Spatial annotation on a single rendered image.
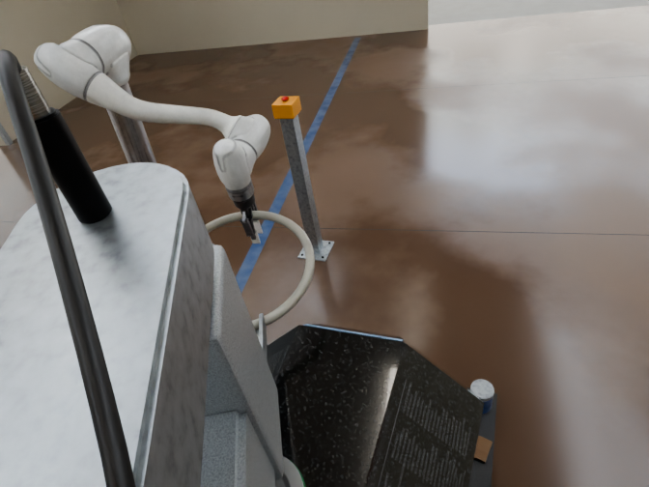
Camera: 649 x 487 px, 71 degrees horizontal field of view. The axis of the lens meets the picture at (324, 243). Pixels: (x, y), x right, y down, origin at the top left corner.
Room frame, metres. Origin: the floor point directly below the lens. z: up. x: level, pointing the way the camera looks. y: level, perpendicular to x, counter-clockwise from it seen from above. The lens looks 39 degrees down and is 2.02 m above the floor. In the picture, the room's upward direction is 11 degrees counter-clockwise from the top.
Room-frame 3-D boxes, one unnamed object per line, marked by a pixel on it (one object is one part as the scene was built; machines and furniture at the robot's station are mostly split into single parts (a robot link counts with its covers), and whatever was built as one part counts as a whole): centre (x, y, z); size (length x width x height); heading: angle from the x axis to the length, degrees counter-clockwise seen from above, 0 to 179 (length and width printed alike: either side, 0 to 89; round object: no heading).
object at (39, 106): (0.48, 0.26, 1.83); 0.04 x 0.04 x 0.17
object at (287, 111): (2.40, 0.06, 0.54); 0.20 x 0.20 x 1.09; 64
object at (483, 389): (1.08, -0.57, 0.08); 0.10 x 0.10 x 0.13
